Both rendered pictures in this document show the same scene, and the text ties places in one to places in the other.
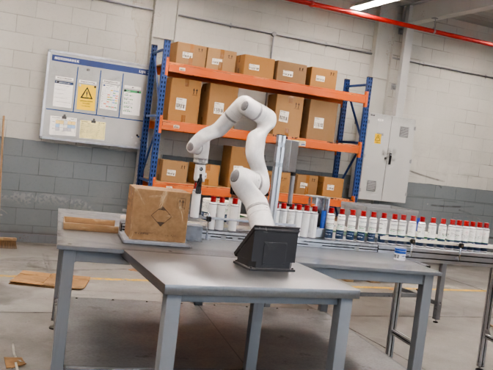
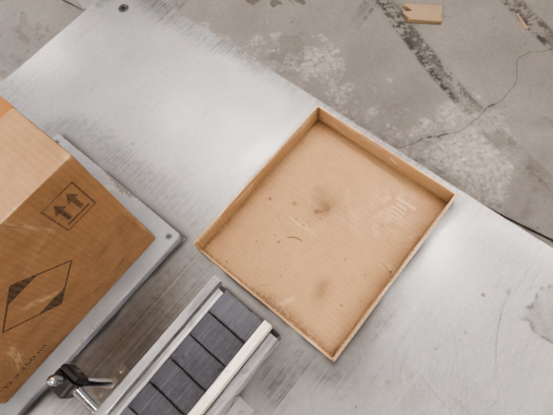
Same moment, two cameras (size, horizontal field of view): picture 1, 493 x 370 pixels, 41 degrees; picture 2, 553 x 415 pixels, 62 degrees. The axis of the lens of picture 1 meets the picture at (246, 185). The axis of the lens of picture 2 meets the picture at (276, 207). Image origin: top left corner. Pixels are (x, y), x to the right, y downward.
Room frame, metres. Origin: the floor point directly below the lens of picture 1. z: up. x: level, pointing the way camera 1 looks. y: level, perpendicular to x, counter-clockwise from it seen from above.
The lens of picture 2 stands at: (3.98, 0.71, 1.51)
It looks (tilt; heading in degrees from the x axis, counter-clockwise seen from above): 68 degrees down; 156
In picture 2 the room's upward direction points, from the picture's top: 11 degrees counter-clockwise
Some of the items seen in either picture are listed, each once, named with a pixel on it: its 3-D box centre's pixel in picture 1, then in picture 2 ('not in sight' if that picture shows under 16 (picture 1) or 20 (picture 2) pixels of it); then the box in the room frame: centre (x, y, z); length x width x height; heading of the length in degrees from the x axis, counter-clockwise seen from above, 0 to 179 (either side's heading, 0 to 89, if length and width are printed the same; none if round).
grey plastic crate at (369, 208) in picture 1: (378, 217); not in sight; (6.07, -1.24, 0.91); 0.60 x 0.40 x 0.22; 117
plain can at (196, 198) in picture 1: (196, 200); not in sight; (3.81, 0.28, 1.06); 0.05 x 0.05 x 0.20
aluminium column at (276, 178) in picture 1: (274, 190); not in sight; (3.94, -0.17, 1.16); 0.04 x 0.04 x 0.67; 16
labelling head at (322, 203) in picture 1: (315, 216); not in sight; (4.28, -0.47, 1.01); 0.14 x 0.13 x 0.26; 106
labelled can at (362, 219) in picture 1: (362, 226); not in sight; (4.27, -0.77, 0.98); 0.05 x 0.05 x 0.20
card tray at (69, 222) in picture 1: (90, 225); (324, 222); (3.80, 0.87, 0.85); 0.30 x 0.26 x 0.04; 106
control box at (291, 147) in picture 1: (285, 155); not in sight; (4.02, -0.22, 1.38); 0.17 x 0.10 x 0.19; 161
